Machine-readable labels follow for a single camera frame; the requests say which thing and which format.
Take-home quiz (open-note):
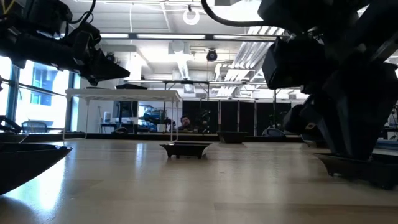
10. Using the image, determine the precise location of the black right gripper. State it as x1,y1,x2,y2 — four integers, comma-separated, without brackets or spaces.
283,30,398,160

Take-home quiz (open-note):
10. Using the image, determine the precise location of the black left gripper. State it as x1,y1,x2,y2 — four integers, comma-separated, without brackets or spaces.
65,22,131,86

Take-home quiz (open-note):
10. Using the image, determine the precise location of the black deep bowl plate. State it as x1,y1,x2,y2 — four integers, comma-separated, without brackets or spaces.
115,83,149,90

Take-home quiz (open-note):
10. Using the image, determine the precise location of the black rectangular footed plate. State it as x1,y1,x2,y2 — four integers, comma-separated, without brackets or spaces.
315,152,398,191

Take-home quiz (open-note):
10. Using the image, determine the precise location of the small black rectangular dish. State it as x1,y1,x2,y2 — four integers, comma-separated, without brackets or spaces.
216,131,249,144

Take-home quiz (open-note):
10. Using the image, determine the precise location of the small black square footed plate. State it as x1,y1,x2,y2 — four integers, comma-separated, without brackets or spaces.
160,141,213,160

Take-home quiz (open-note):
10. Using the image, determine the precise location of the large black boat-shaped plate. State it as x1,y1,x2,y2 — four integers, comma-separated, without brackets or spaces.
0,142,73,196

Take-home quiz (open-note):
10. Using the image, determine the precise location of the dark background monitor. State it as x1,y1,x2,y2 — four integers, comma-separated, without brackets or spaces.
112,101,139,118

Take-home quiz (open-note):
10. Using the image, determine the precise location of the grey office chair back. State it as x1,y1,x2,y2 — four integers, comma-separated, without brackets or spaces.
261,127,286,138

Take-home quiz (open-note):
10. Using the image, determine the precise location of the mesh office chair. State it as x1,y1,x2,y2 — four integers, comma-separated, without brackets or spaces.
21,120,48,134

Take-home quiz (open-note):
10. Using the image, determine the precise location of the person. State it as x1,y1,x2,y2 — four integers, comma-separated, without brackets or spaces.
177,114,195,131

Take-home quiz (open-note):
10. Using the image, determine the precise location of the black folding partition screen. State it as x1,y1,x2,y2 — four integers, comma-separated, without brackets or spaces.
182,100,292,136

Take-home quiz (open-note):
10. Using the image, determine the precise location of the white wire rack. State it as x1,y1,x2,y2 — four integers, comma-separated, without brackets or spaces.
64,88,182,142

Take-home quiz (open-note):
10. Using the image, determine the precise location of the black table edge rail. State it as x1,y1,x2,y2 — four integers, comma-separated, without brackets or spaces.
0,132,398,151

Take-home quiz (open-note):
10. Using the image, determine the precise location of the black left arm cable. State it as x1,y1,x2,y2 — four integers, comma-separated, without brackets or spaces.
68,0,97,25

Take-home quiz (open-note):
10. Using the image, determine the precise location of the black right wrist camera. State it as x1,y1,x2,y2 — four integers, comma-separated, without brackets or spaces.
262,35,330,91

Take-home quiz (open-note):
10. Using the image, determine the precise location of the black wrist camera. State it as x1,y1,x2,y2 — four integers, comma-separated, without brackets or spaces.
21,0,74,35
262,35,330,91

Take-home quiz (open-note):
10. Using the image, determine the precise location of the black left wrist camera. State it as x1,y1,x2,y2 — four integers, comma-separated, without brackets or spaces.
21,0,74,35

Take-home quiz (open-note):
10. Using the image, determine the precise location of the white ring light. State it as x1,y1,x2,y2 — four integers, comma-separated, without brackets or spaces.
182,8,201,26

